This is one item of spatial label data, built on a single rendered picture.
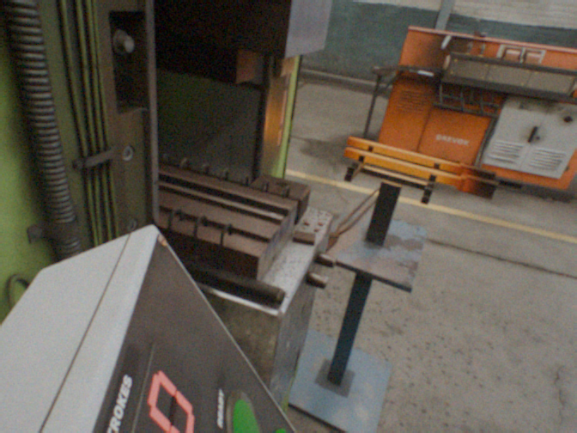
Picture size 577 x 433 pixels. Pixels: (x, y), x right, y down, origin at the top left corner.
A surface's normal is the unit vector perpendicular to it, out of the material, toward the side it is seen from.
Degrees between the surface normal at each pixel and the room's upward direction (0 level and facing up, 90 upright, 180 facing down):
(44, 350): 30
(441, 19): 90
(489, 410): 0
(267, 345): 90
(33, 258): 90
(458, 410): 0
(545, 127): 90
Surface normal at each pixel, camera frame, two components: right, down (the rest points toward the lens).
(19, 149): 0.94, 0.27
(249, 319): -0.31, 0.42
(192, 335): 0.92, -0.37
